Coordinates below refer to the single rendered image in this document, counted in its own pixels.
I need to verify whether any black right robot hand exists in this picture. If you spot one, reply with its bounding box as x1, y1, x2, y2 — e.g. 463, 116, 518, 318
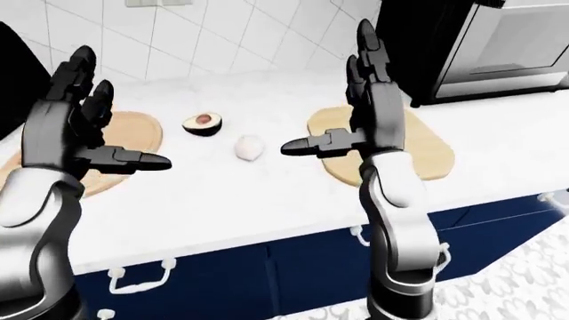
280, 18, 409, 161

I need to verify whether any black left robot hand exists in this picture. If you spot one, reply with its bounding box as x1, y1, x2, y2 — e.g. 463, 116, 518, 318
20, 44, 173, 181

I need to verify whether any oval wooden cutting board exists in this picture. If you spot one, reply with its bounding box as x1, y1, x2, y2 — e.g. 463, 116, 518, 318
307, 105, 456, 188
80, 110, 164, 199

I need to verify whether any white garlic bulb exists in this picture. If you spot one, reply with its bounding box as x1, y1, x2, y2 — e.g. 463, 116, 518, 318
234, 133, 268, 163

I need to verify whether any halved avocado with pit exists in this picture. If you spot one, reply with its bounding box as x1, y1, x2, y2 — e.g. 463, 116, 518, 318
181, 112, 224, 138

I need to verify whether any black silver microwave oven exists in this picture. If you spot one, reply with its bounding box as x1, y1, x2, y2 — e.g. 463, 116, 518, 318
375, 0, 569, 108

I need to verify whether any navy blue base cabinet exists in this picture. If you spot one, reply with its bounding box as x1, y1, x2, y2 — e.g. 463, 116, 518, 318
72, 195, 562, 320

